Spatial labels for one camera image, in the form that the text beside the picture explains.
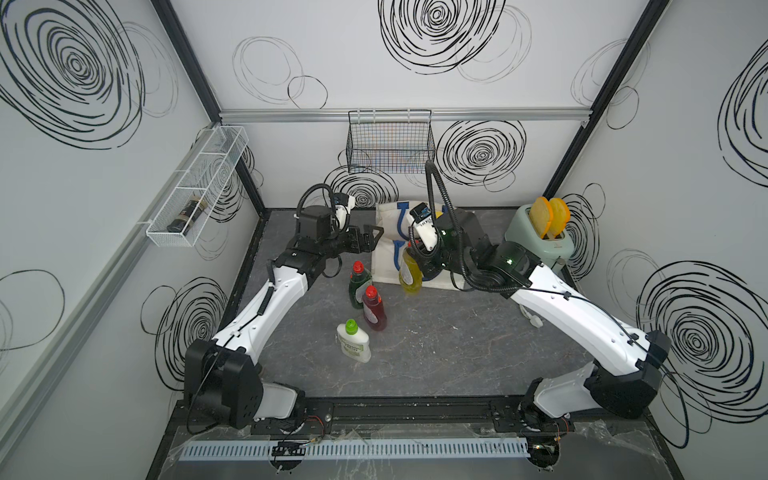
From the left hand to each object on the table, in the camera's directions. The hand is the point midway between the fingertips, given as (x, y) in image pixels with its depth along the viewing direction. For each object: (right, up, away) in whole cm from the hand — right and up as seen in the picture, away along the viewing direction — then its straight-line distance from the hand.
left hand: (370, 229), depth 78 cm
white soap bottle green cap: (-4, -28, -5) cm, 29 cm away
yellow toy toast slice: (+52, +5, +13) cm, 54 cm away
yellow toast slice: (+57, +4, +12) cm, 59 cm away
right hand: (+11, -4, -10) cm, 16 cm away
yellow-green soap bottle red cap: (+10, -11, -5) cm, 16 cm away
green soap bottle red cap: (-3, -14, +5) cm, 15 cm away
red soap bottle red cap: (+1, -22, +2) cm, 22 cm away
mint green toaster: (+47, 0, +17) cm, 50 cm away
